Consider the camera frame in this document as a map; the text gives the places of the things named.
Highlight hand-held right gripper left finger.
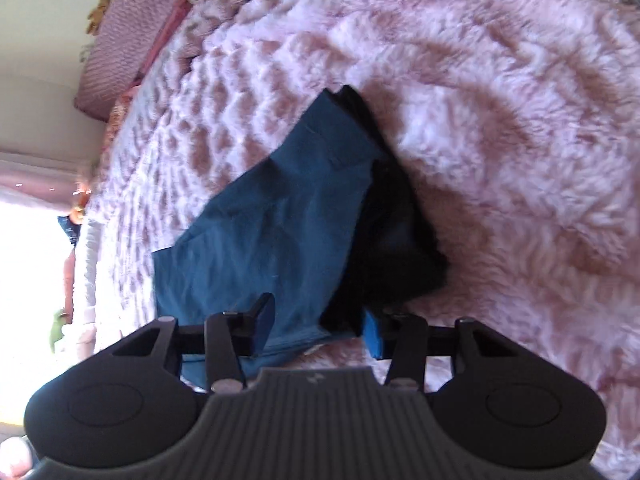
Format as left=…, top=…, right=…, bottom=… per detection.
left=112, top=293, right=275, bottom=392

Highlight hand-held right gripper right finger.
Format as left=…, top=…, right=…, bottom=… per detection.
left=362, top=307, right=507, bottom=390

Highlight black pants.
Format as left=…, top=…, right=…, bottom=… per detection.
left=151, top=85, right=451, bottom=393

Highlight green toy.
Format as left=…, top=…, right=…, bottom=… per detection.
left=49, top=310, right=76, bottom=356

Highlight pink fluffy blanket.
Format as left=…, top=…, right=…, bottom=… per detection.
left=82, top=0, right=640, bottom=480

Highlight dark blue patterned cloth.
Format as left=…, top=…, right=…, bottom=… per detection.
left=57, top=214, right=83, bottom=247

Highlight orange plush toy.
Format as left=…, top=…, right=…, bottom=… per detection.
left=70, top=162, right=96, bottom=223

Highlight pink textured pillow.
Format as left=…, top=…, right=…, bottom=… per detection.
left=74, top=0, right=213, bottom=122

